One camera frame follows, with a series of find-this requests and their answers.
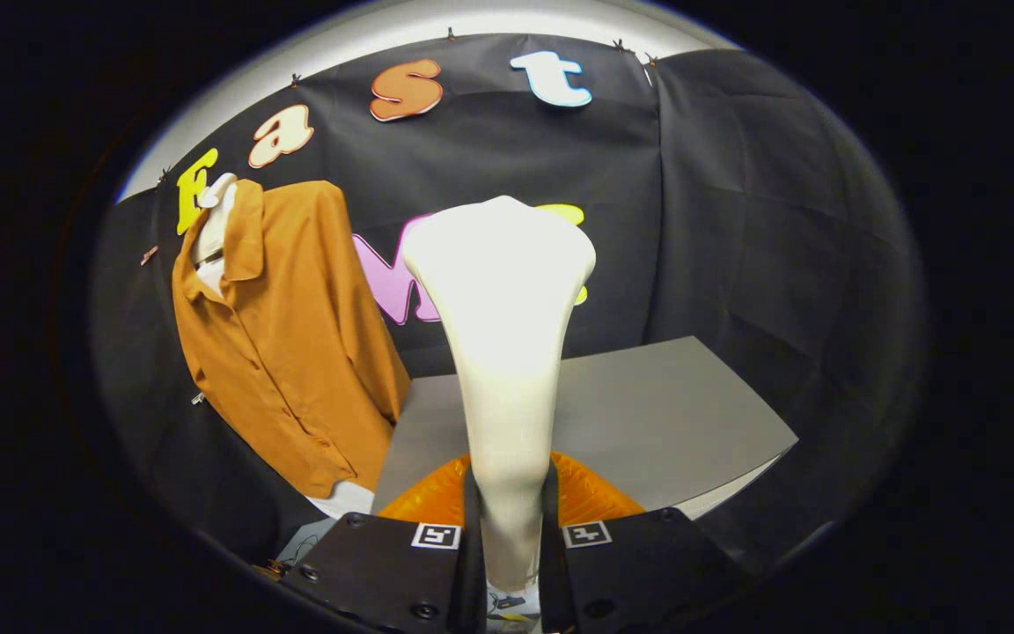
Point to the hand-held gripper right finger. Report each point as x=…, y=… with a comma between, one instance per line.
x=648, y=563

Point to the white mannequin torso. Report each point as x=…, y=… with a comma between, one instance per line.
x=216, y=220

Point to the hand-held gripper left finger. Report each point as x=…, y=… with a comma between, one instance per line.
x=384, y=563

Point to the brown button-up shirt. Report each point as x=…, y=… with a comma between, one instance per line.
x=296, y=352

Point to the black backdrop cloth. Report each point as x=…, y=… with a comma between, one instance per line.
x=780, y=220

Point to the grey topped cabinet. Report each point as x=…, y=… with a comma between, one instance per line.
x=648, y=414

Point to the white garment steamer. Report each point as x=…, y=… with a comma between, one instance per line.
x=503, y=308

